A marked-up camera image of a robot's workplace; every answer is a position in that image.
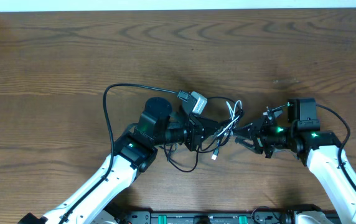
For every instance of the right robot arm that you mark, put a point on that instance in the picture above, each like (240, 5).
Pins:
(320, 151)

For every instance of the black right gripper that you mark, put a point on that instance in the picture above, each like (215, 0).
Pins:
(266, 140)

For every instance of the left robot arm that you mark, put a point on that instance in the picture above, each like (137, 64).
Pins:
(132, 154)

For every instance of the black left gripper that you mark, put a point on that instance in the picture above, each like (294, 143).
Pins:
(193, 134)

